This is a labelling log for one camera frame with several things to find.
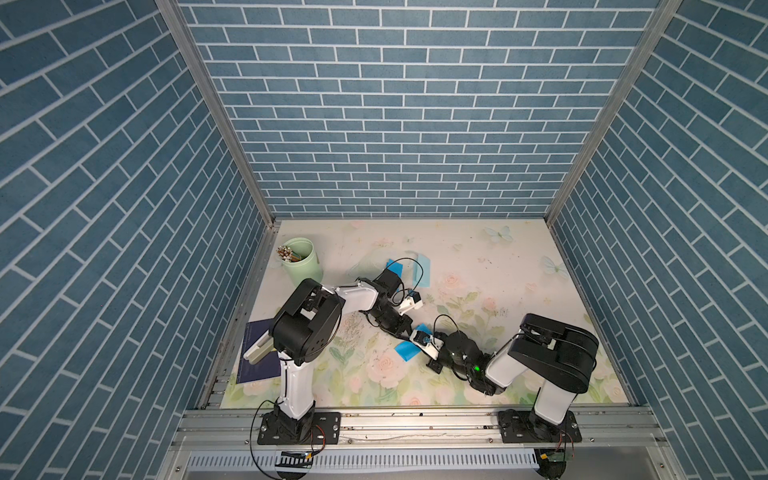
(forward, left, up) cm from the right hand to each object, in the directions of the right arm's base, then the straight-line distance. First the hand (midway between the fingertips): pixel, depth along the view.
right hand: (419, 341), depth 88 cm
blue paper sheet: (+26, +9, +1) cm, 28 cm away
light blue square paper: (+25, +1, 0) cm, 25 cm away
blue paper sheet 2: (-3, +4, +1) cm, 5 cm away
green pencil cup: (+16, +36, +12) cm, 41 cm away
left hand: (0, +1, +1) cm, 1 cm away
